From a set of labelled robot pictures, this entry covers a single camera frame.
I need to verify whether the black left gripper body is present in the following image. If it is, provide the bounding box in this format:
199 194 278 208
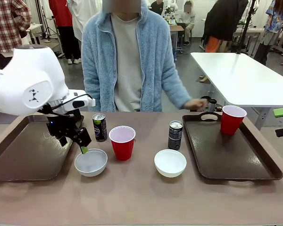
46 110 84 140

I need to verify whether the person's left forearm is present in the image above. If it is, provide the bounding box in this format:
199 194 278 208
162 80 193 110

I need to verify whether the person's left hand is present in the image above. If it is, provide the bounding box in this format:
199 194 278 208
188 97 210 111

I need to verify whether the black Pepsi can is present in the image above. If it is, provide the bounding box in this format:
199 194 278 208
92 113 108 143

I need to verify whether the white bowl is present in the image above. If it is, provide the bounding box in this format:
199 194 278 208
74 148 108 178
154 149 187 178

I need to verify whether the brown plastic serving tray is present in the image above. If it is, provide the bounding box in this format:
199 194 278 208
0 114 84 182
182 112 283 181

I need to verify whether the red plastic cup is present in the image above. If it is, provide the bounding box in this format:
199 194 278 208
108 125 136 161
220 105 248 136

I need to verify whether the white folding table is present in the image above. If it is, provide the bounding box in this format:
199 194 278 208
190 52 283 130

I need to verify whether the person in blue patterned shirt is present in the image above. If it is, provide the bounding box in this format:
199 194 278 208
253 0 283 67

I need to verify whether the person in blue fleece jacket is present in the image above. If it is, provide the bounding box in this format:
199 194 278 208
81 0 192 113

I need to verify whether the black tripod pole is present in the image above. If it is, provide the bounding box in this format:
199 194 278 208
235 0 259 55

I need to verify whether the black white-lettered drink can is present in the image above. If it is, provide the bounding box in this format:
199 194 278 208
167 120 184 151

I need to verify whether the person in red shirt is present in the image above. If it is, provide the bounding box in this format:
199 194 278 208
48 0 82 65

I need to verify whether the person in orange trousers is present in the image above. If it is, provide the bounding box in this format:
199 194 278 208
202 0 250 54

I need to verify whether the person in white coat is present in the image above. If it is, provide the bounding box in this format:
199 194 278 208
67 0 104 43

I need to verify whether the person in plaid shirt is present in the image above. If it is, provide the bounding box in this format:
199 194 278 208
0 0 33 69

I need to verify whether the seated person in light clothes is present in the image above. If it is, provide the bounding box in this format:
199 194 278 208
178 0 196 46

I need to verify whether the brown background desk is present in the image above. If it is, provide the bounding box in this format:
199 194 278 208
169 24 185 62

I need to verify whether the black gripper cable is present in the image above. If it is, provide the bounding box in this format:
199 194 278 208
37 93 93 118

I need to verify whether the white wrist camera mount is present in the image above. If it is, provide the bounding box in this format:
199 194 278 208
61 90 96 112

